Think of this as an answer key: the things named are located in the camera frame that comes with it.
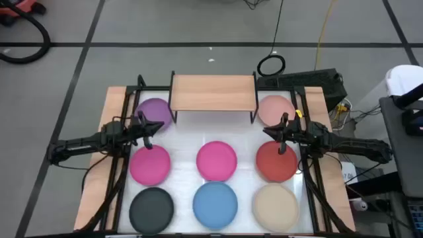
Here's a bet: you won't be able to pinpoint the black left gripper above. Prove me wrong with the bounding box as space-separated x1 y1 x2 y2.
130 110 165 150

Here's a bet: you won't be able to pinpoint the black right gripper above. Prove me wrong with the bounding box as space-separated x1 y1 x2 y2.
262 112 300 155

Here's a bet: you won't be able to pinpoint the purple plate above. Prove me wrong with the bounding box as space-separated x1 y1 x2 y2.
134 97 173 132

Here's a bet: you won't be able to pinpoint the light pink plate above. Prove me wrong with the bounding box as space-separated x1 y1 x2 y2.
257 95 296 127

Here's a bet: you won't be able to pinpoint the red plate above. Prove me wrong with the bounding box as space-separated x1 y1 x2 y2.
255 140 299 183

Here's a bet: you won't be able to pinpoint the magenta plate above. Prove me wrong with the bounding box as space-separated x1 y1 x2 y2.
196 141 238 182
129 144 172 186

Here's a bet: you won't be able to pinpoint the beige plate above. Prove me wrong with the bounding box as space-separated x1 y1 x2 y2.
252 183 300 233

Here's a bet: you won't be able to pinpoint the black plate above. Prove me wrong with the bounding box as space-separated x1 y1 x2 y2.
128 186 175 235

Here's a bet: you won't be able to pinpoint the blue plate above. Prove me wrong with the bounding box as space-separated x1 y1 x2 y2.
192 181 239 231

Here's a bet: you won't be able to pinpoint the wooden shelf with black legs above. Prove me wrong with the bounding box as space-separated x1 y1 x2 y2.
167 70 260 125

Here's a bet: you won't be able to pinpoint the white table mat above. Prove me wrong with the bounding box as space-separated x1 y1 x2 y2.
117 89 315 234

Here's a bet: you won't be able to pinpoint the black computer case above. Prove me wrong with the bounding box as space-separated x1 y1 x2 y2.
257 68 348 112

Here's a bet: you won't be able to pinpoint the white paper sheet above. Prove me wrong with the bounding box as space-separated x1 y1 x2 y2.
340 161 358 184

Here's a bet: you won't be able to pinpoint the white bottle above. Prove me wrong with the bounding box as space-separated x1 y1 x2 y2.
352 199 368 212

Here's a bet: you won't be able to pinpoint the grey desk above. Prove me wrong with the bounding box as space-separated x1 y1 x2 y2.
379 95 423 199

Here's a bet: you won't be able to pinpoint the white bin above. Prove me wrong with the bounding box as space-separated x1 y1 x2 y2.
385 64 423 99

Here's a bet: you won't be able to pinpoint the keyboard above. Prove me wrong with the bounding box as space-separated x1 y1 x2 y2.
406 200 423 238

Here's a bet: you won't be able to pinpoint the red vacuum cleaner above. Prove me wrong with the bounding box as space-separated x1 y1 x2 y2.
0 0 47 27

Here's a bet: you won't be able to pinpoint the black metal table frame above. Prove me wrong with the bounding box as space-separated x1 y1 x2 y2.
75 74 356 238

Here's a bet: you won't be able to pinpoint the black coiled floor cable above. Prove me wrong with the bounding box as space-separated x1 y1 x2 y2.
256 0 287 77

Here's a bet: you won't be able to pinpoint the yellow floor cable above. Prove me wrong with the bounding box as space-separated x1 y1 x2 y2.
313 0 340 71

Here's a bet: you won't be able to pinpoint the black cable bundle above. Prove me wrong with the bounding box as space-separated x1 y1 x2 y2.
243 0 265 10

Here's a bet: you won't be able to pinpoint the dark desk clamp mount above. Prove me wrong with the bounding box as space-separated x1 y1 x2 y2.
393 84 423 136

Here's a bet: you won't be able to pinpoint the black vacuum hose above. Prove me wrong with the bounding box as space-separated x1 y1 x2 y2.
0 0 52 65

